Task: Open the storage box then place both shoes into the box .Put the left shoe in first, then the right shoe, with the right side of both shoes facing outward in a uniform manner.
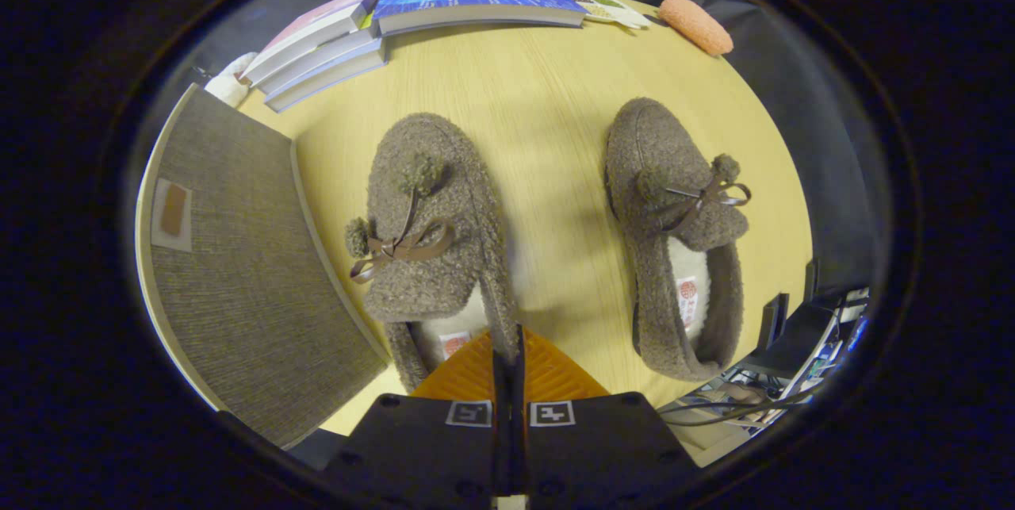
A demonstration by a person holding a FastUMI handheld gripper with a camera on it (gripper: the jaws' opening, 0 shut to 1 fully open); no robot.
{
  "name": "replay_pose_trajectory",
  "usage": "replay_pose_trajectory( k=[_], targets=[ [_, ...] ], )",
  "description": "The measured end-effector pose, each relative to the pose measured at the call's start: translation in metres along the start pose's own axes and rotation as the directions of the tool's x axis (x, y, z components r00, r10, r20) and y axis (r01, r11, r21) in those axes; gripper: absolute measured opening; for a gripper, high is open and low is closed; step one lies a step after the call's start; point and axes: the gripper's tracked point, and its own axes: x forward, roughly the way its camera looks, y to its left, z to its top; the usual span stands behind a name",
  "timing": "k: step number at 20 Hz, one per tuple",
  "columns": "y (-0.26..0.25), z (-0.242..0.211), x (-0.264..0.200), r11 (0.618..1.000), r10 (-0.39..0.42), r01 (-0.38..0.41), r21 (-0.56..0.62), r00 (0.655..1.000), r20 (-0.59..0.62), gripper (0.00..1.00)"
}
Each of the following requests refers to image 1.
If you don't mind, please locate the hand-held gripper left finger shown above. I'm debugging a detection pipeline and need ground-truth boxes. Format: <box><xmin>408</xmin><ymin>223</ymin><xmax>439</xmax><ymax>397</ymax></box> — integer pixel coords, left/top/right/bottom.
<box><xmin>321</xmin><ymin>326</ymin><xmax>510</xmax><ymax>507</ymax></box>

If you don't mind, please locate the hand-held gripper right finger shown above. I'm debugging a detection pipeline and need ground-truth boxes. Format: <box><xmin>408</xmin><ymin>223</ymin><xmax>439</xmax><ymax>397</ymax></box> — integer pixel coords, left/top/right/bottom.
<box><xmin>509</xmin><ymin>326</ymin><xmax>700</xmax><ymax>507</ymax></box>

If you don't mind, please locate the brown fuzzy shoe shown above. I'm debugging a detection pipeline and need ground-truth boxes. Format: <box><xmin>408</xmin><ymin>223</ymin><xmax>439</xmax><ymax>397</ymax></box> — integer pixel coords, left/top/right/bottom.
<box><xmin>345</xmin><ymin>113</ymin><xmax>521</xmax><ymax>393</ymax></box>
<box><xmin>603</xmin><ymin>97</ymin><xmax>753</xmax><ymax>382</ymax></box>

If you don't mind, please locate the grey woven storage box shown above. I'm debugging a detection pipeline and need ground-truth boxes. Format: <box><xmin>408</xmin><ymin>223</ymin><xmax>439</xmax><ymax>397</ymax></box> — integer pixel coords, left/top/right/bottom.
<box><xmin>135</xmin><ymin>84</ymin><xmax>389</xmax><ymax>449</ymax></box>

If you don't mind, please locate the black device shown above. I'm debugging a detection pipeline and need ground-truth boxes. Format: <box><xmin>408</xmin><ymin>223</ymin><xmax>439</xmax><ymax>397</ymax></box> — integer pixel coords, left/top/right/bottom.
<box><xmin>733</xmin><ymin>300</ymin><xmax>843</xmax><ymax>381</ymax></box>

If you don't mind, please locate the light blue cover book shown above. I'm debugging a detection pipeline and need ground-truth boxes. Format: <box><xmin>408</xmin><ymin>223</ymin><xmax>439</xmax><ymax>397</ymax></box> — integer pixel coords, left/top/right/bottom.
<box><xmin>264</xmin><ymin>38</ymin><xmax>390</xmax><ymax>113</ymax></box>

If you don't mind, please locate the white thick book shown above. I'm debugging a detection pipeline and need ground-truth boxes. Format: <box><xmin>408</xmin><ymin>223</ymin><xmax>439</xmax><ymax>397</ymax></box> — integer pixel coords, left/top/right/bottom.
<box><xmin>255</xmin><ymin>28</ymin><xmax>383</xmax><ymax>95</ymax></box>

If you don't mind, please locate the white cloth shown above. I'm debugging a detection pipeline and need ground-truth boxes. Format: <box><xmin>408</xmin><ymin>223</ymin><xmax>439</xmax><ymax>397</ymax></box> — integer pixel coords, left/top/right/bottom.
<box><xmin>204</xmin><ymin>52</ymin><xmax>256</xmax><ymax>109</ymax></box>

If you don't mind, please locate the orange sponge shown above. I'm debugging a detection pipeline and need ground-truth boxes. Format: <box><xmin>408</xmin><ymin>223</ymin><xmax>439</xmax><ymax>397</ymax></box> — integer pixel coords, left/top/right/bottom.
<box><xmin>657</xmin><ymin>0</ymin><xmax>735</xmax><ymax>58</ymax></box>

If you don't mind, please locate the white printed snack packet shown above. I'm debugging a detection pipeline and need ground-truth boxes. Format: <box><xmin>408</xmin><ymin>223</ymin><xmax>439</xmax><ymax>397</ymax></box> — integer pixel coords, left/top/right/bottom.
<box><xmin>553</xmin><ymin>0</ymin><xmax>653</xmax><ymax>31</ymax></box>

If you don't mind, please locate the dark blue cover book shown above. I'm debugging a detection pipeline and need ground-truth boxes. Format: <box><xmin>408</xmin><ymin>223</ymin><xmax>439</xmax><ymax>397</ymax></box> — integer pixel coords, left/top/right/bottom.
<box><xmin>371</xmin><ymin>0</ymin><xmax>590</xmax><ymax>37</ymax></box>

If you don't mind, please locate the black cable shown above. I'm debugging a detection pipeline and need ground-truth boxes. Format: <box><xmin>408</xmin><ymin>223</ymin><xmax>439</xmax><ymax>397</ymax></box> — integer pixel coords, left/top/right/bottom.
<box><xmin>658</xmin><ymin>383</ymin><xmax>798</xmax><ymax>428</ymax></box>

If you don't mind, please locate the black upright bracket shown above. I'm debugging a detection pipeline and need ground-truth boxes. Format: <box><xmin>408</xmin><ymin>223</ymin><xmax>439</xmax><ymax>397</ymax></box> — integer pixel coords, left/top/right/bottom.
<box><xmin>757</xmin><ymin>292</ymin><xmax>791</xmax><ymax>352</ymax></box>

